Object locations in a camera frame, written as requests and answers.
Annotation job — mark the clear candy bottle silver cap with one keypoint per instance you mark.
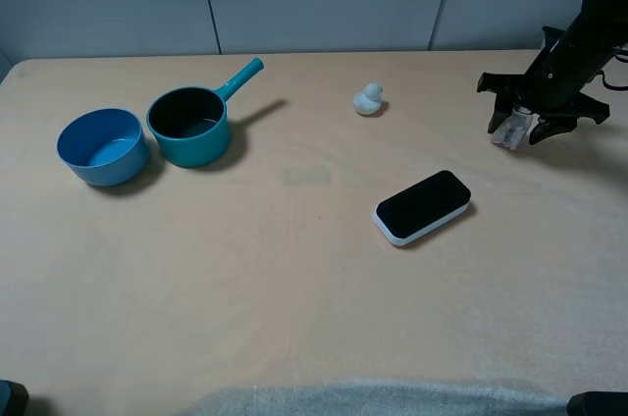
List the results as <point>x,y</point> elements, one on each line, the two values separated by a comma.
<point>512,131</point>

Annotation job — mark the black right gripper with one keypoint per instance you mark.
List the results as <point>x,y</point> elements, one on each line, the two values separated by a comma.
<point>552,86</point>

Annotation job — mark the teal saucepan with handle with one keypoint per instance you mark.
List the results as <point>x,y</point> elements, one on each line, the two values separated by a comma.
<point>190,124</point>

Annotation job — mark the blue plastic bowl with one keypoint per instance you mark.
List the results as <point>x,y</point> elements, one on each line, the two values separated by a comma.
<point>105,147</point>

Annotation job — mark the black and white eraser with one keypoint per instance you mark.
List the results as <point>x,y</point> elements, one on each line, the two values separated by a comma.
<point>422,208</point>

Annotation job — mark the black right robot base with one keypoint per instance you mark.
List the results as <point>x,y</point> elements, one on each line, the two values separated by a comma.
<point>598,403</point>

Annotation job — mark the white rubber duck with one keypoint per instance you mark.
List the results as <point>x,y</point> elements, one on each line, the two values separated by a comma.
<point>368,101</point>

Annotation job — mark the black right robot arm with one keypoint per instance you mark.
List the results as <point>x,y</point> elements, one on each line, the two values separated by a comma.
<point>608,17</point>

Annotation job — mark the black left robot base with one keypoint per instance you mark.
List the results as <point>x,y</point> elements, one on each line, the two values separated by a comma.
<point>13,399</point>

